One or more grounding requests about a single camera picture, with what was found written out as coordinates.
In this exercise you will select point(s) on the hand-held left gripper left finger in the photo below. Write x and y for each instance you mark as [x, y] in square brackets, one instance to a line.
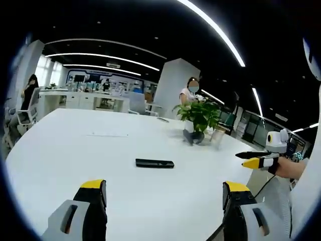
[86, 213]

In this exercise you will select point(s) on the grey office chair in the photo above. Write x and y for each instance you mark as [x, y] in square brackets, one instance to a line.
[136, 103]

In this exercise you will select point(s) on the white pillar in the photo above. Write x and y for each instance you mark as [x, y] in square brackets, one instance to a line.
[175, 86]

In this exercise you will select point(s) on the black remote control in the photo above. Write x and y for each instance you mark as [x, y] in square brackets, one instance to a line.
[154, 163]

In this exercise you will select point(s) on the person's white shirt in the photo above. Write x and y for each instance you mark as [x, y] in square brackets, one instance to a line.
[307, 163]

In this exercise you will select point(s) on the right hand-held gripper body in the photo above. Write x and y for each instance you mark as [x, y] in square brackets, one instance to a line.
[277, 143]

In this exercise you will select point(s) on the green potted plant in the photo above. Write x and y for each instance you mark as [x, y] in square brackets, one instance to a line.
[198, 118]

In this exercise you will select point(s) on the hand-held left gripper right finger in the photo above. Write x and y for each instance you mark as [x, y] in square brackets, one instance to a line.
[239, 213]

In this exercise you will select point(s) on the white office desk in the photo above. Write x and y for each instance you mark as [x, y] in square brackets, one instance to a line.
[82, 99]

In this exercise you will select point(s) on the white office chair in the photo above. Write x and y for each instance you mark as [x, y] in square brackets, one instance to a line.
[27, 113]

